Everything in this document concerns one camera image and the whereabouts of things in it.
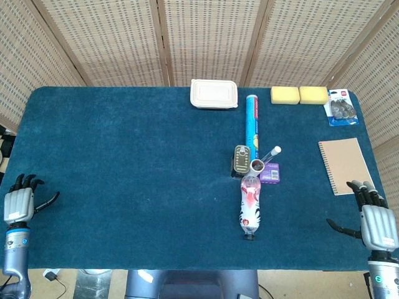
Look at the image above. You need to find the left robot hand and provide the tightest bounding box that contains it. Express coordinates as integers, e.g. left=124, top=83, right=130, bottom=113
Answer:
left=2, top=173, right=60, bottom=225

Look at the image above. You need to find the shiny metal floor plate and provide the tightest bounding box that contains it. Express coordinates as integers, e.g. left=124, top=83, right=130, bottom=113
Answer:
left=75, top=269, right=112, bottom=299

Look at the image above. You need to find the black floor cable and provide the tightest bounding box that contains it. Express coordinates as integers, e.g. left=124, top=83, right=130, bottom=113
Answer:
left=54, top=276, right=69, bottom=297

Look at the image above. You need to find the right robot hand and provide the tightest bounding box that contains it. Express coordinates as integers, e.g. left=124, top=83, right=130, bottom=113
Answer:
left=325, top=179, right=399, bottom=252

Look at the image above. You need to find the yellow sponge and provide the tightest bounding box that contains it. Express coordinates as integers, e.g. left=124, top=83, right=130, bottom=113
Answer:
left=270, top=86, right=302, bottom=105
left=298, top=86, right=330, bottom=105

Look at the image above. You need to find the brown spiral notebook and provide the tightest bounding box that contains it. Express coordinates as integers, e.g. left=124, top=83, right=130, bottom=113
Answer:
left=317, top=138, right=377, bottom=196

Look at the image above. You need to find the black white background object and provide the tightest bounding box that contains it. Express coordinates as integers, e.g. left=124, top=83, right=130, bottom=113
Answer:
left=0, top=124, right=15, bottom=175

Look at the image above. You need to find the white cup with brown interior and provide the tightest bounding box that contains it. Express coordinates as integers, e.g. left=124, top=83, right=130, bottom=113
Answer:
left=250, top=158, right=266, bottom=178

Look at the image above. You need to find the purple box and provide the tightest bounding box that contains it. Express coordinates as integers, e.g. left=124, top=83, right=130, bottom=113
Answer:
left=259, top=161, right=281, bottom=185

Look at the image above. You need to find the plastic bottle black cap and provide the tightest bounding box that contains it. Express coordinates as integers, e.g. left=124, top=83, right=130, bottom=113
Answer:
left=239, top=175, right=262, bottom=242

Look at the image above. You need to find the blue table cloth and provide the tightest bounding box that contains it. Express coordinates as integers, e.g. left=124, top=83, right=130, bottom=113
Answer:
left=0, top=86, right=398, bottom=272

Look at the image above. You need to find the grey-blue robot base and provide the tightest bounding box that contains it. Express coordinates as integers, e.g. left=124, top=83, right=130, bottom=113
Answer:
left=124, top=269, right=260, bottom=299

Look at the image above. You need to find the black tin can gold lid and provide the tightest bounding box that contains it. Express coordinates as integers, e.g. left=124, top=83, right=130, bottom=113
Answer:
left=230, top=145, right=252, bottom=180

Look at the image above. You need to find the blue blister pack of clips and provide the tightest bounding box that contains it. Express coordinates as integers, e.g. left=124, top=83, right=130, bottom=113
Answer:
left=323, top=88, right=360, bottom=126

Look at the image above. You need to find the blue cling film roll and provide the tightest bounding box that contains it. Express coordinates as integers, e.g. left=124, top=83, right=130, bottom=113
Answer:
left=244, top=95, right=261, bottom=161

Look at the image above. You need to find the clear test tube white cap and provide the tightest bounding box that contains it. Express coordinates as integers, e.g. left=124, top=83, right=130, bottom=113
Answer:
left=261, top=145, right=282, bottom=166

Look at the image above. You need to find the beige lidded food container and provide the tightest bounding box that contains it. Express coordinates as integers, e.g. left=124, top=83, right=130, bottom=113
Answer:
left=189, top=78, right=239, bottom=110

